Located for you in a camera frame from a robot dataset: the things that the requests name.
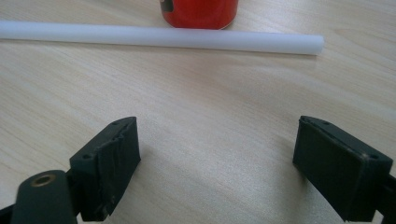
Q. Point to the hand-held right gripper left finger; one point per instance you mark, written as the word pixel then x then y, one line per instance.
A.
pixel 104 168

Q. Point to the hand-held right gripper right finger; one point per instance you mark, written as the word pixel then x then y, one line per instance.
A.
pixel 339 168

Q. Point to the white plastic tube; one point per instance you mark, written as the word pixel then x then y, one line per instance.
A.
pixel 162 36

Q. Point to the red soda can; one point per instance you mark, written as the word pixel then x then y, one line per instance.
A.
pixel 199 14

